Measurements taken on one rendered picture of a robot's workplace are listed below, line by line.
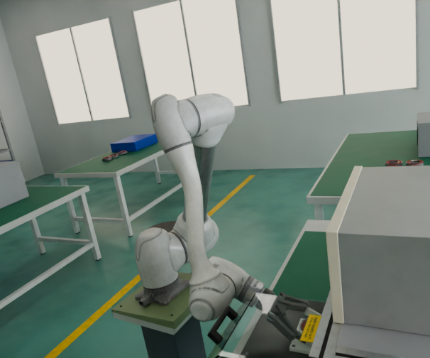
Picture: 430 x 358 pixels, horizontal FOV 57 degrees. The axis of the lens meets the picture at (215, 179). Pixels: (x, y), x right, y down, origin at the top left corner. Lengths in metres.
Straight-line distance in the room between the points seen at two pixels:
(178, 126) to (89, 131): 6.51
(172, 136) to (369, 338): 0.81
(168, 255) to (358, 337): 0.96
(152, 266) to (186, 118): 0.63
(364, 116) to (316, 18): 1.41
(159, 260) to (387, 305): 0.99
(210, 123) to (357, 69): 4.32
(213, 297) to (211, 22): 5.25
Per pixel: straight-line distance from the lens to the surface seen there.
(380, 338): 0.87
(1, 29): 8.88
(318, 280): 1.72
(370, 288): 0.84
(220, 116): 1.40
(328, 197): 2.60
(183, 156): 1.29
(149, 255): 1.62
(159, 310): 1.64
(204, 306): 1.17
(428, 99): 5.60
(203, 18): 6.19
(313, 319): 0.99
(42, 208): 3.56
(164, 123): 1.30
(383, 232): 0.79
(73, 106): 7.89
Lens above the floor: 1.66
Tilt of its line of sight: 16 degrees down
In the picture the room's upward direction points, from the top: 9 degrees counter-clockwise
